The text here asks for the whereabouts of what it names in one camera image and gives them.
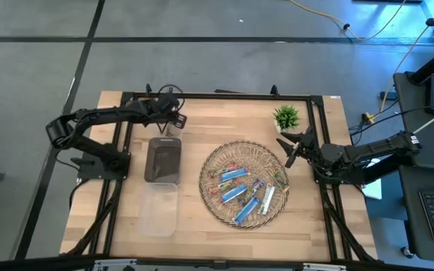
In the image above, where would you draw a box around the white granola bar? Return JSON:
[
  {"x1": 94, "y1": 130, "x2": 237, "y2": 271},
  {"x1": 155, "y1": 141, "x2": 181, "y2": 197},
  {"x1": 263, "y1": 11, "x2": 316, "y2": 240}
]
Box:
[{"x1": 258, "y1": 183, "x2": 277, "y2": 216}]

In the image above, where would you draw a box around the cream cable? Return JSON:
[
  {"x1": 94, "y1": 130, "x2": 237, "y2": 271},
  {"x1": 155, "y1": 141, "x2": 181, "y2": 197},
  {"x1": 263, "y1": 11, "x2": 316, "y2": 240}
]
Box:
[{"x1": 380, "y1": 0, "x2": 434, "y2": 111}]

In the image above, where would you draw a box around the black diagonal pole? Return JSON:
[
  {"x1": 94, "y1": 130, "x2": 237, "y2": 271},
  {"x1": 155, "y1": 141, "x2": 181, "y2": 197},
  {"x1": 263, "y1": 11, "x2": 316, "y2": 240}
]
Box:
[{"x1": 408, "y1": 48, "x2": 434, "y2": 86}]

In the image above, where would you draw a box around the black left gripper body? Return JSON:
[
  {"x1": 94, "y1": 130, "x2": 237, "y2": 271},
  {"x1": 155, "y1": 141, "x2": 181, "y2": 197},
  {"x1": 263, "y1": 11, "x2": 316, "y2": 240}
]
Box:
[{"x1": 151, "y1": 92, "x2": 182, "y2": 121}]

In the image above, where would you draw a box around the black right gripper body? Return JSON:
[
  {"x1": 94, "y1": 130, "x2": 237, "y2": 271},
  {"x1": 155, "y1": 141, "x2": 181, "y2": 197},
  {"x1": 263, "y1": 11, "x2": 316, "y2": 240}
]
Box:
[{"x1": 295, "y1": 126, "x2": 326, "y2": 163}]

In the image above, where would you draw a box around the silver bracket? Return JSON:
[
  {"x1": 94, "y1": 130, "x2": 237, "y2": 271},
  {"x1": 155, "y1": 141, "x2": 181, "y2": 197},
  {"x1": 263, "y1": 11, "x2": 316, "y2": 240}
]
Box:
[
  {"x1": 302, "y1": 262, "x2": 348, "y2": 271},
  {"x1": 93, "y1": 258, "x2": 138, "y2": 270}
]

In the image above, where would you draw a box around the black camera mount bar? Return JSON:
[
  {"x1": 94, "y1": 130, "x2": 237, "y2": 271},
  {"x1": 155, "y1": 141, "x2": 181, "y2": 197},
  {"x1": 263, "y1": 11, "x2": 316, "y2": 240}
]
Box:
[{"x1": 0, "y1": 254, "x2": 434, "y2": 271}]

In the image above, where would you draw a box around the black aluminium table frame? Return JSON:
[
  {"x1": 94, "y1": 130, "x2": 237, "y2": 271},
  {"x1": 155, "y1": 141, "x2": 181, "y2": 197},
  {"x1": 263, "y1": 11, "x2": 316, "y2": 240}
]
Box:
[{"x1": 66, "y1": 83, "x2": 378, "y2": 263}]

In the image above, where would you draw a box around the yellow extension cable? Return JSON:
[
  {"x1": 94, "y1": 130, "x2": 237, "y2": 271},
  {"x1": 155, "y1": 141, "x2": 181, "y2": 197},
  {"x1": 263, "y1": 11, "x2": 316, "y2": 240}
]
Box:
[{"x1": 288, "y1": 0, "x2": 408, "y2": 42}]

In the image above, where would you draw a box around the white paper sheet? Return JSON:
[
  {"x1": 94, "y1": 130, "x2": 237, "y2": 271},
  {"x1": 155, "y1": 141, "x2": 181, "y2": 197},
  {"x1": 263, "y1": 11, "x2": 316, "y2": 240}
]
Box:
[{"x1": 359, "y1": 156, "x2": 384, "y2": 200}]

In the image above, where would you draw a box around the round woven basket tray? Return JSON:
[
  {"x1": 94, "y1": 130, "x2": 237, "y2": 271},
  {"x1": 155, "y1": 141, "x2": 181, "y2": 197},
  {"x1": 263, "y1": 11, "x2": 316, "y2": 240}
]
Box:
[{"x1": 198, "y1": 140, "x2": 290, "y2": 230}]

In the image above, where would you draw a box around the dark brown plastic container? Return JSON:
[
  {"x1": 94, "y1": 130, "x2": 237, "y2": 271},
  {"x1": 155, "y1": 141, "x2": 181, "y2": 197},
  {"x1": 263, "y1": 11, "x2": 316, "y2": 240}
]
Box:
[{"x1": 144, "y1": 137, "x2": 182, "y2": 184}]

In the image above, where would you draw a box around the black cable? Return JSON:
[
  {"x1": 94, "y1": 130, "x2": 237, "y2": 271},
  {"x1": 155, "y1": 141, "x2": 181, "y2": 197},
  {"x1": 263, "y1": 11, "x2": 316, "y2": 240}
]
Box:
[{"x1": 348, "y1": 101, "x2": 434, "y2": 136}]

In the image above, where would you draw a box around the small green potted plant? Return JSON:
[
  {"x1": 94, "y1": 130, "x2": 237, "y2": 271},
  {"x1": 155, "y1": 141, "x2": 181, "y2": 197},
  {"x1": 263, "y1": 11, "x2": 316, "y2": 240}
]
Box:
[{"x1": 272, "y1": 104, "x2": 301, "y2": 133}]

